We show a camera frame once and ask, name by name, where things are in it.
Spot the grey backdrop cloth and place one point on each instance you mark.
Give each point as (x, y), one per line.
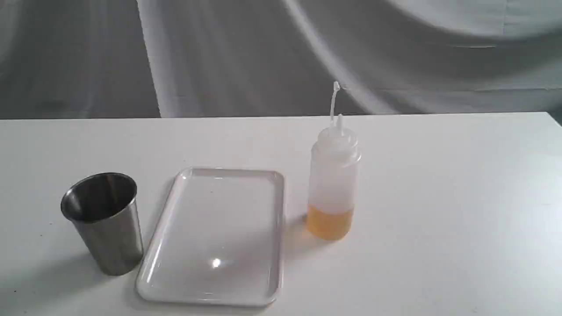
(85, 59)

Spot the white plastic tray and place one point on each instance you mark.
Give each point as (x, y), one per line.
(218, 241)

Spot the stainless steel cup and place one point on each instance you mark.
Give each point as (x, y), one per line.
(103, 209)

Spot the translucent squeeze bottle amber liquid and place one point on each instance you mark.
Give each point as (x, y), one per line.
(334, 168)

